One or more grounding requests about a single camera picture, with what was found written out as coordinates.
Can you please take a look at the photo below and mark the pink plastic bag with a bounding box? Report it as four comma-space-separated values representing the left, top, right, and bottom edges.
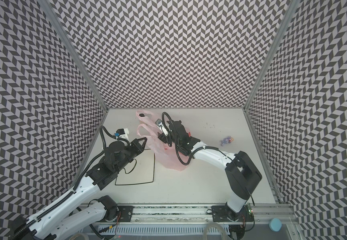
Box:
136, 110, 187, 172

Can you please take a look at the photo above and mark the teal round cap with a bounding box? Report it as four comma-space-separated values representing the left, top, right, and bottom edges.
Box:
269, 218, 282, 232

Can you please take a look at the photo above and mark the purple toy figure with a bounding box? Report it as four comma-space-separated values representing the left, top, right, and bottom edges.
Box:
220, 136, 234, 146

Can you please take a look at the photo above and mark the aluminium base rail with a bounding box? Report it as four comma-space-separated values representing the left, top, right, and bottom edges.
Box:
80, 203, 300, 226

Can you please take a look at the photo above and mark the clear tube loop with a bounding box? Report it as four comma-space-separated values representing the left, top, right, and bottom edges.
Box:
202, 222, 231, 240

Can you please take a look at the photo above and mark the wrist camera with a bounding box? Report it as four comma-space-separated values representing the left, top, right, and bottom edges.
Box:
114, 128, 129, 140
155, 119, 169, 136

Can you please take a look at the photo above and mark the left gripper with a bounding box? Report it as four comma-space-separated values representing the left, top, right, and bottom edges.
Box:
114, 137, 147, 173

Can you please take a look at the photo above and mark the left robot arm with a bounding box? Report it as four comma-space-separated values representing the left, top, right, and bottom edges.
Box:
9, 138, 147, 240

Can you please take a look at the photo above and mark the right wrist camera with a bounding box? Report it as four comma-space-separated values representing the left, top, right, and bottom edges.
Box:
155, 119, 169, 136

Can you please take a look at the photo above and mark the white mat black border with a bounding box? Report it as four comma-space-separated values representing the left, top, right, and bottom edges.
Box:
115, 150, 155, 186

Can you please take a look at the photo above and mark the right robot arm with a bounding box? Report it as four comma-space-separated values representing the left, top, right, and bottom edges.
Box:
155, 119, 262, 222

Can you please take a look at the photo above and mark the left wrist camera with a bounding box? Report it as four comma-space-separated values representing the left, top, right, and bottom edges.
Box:
114, 128, 129, 140

